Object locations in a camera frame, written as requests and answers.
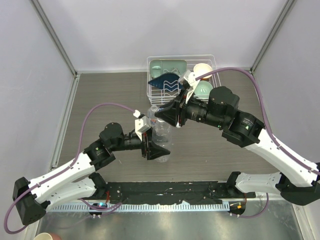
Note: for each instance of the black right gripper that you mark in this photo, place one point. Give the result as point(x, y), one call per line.
point(170, 113)

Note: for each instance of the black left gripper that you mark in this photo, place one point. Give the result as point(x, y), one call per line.
point(153, 150)

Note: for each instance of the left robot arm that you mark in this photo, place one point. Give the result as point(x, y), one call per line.
point(78, 178)

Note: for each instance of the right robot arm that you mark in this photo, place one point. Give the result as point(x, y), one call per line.
point(297, 179)

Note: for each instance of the labelled clear plastic bottle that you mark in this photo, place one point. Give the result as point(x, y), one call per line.
point(151, 115)

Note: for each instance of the dark blue leaf plate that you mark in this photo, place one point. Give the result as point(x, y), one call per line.
point(167, 81)

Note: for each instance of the green round bowl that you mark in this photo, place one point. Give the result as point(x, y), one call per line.
point(203, 90)

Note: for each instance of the green rectangular tray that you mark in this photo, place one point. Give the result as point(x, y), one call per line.
point(158, 67)

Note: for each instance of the orange bowl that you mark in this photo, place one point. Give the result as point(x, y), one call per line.
point(201, 69)

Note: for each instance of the pink cup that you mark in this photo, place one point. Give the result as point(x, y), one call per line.
point(54, 236)

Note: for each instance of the beige cup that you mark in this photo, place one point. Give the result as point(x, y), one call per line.
point(44, 236)

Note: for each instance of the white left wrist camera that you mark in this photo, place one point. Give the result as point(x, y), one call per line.
point(141, 124)

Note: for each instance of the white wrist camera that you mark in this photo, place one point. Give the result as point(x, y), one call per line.
point(141, 124)
point(189, 83)

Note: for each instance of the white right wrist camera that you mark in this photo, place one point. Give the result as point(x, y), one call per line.
point(189, 83)

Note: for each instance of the white wire dish rack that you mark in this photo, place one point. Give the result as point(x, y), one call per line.
point(161, 97)

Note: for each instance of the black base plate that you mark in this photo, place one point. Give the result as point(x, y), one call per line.
point(169, 193)

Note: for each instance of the perforated cable duct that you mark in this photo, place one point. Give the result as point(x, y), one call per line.
point(128, 208)

